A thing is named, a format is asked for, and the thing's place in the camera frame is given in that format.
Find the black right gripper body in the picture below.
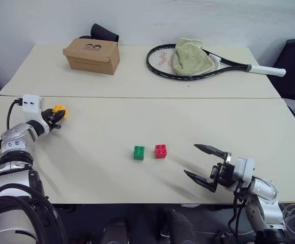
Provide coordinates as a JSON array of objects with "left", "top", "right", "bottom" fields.
[{"left": 209, "top": 152, "right": 237, "bottom": 189}]

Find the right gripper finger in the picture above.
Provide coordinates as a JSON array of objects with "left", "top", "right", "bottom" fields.
[
  {"left": 193, "top": 143, "right": 229, "bottom": 160},
  {"left": 183, "top": 169, "right": 218, "bottom": 193}
]

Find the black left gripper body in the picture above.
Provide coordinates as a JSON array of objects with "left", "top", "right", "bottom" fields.
[{"left": 41, "top": 108, "right": 55, "bottom": 132}]

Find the yellow toy brick cube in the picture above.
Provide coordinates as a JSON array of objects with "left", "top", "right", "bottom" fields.
[{"left": 52, "top": 104, "right": 70, "bottom": 120}]

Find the red toy brick cube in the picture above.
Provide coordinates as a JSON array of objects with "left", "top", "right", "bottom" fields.
[{"left": 153, "top": 143, "right": 169, "bottom": 160}]

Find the brown cardboard box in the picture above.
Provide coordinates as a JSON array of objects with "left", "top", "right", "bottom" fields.
[{"left": 62, "top": 38, "right": 121, "bottom": 76}]

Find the green toy brick cube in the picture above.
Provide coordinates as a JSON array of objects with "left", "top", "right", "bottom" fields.
[{"left": 132, "top": 145, "right": 146, "bottom": 162}]

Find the black white tennis racket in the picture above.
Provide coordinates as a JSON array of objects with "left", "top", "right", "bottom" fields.
[{"left": 146, "top": 43, "right": 287, "bottom": 82}]

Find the pale green towel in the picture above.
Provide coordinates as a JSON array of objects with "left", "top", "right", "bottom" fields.
[{"left": 172, "top": 37, "right": 215, "bottom": 77}]

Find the black rolled fabric sleeve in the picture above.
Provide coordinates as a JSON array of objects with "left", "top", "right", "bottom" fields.
[{"left": 79, "top": 23, "right": 120, "bottom": 44}]

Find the black chair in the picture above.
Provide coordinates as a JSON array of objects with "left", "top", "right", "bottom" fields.
[{"left": 267, "top": 38, "right": 295, "bottom": 120}]

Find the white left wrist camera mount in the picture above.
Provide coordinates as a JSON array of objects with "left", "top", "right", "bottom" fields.
[{"left": 22, "top": 94, "right": 49, "bottom": 135}]

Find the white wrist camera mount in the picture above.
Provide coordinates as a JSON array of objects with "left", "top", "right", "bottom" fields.
[
  {"left": 232, "top": 157, "right": 256, "bottom": 191},
  {"left": 22, "top": 94, "right": 49, "bottom": 135}
]

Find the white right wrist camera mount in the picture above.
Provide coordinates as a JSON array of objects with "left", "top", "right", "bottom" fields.
[{"left": 232, "top": 157, "right": 256, "bottom": 191}]

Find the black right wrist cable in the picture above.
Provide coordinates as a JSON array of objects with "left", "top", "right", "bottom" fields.
[{"left": 227, "top": 189, "right": 250, "bottom": 237}]

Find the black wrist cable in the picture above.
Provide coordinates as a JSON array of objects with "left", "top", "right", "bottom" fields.
[
  {"left": 7, "top": 98, "right": 24, "bottom": 131},
  {"left": 227, "top": 189, "right": 250, "bottom": 237}
]

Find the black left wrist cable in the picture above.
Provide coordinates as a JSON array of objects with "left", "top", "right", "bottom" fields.
[{"left": 7, "top": 98, "right": 24, "bottom": 131}]

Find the black left arm cable bundle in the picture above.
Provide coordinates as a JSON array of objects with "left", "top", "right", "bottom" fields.
[{"left": 0, "top": 172, "right": 69, "bottom": 244}]

